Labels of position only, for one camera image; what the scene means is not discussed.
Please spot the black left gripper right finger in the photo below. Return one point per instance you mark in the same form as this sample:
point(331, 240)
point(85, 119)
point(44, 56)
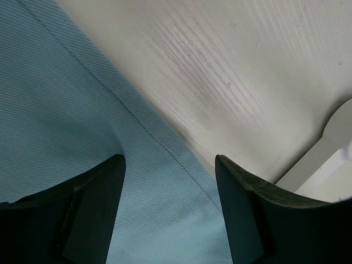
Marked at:
point(267, 224)

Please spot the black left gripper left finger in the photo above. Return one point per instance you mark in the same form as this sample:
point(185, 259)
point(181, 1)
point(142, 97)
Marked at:
point(71, 222)

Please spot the light blue trousers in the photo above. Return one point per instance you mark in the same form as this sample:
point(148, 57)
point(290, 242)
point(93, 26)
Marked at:
point(65, 109)

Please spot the white clothes rack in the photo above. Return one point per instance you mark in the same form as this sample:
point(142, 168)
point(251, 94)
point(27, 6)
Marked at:
point(326, 156)

